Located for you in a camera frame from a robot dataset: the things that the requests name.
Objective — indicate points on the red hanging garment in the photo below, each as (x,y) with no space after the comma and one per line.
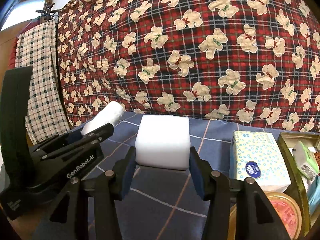
(12,56)

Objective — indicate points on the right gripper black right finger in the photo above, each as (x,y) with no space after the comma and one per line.
(219,190)

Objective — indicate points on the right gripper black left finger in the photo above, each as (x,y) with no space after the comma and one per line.
(69,211)

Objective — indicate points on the wooden door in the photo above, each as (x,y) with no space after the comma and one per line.
(8,37)

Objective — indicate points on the red plaid bear quilt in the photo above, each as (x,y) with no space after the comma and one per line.
(255,62)

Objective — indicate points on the round gold tin pink lid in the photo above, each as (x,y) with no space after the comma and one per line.
(282,214)

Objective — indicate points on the green tissue pack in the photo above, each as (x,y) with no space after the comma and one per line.
(305,160)

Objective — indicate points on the tissue box green dots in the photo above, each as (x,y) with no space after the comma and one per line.
(257,155)

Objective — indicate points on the blue plaid tablecloth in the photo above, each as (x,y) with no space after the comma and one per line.
(163,204)

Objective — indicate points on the white sponge block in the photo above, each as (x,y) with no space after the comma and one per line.
(163,141)

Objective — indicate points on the beige green checked cloth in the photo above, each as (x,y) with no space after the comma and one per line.
(36,48)

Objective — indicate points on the white gauze roll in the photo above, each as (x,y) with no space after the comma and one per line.
(109,115)

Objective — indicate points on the red embroidered drawstring pouch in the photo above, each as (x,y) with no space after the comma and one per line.
(317,156)

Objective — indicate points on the gold rectangular tin box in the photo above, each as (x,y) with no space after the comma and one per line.
(297,190)

